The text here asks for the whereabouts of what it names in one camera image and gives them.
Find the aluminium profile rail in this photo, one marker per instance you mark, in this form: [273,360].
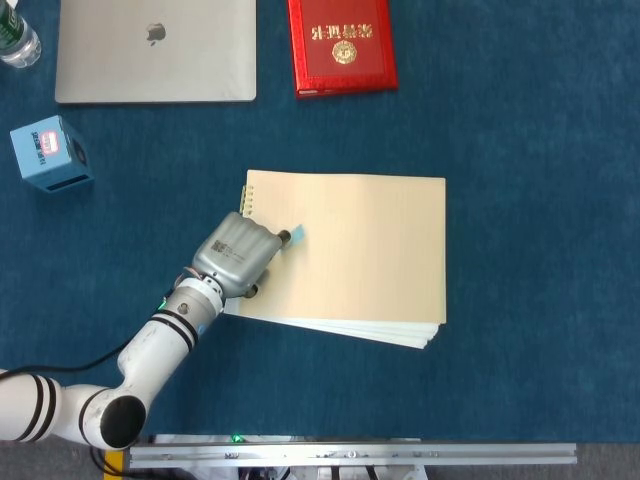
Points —
[350,452]

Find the red certificate folder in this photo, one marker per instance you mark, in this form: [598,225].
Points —
[345,30]

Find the teal fabric table mat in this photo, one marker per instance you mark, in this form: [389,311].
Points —
[525,250]

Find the light blue cardboard box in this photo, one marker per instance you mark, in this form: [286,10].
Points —
[42,155]

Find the small light blue strip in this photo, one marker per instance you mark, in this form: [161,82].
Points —
[299,233]

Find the cream paper stack notebook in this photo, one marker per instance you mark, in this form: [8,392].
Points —
[370,250]

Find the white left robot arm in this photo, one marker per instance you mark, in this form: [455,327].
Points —
[150,345]

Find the clear plastic water bottle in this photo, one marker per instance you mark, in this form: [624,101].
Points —
[17,40]

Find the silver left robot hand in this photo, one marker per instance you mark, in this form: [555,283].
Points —
[235,255]

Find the grey closed laptop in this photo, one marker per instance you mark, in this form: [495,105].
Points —
[155,65]

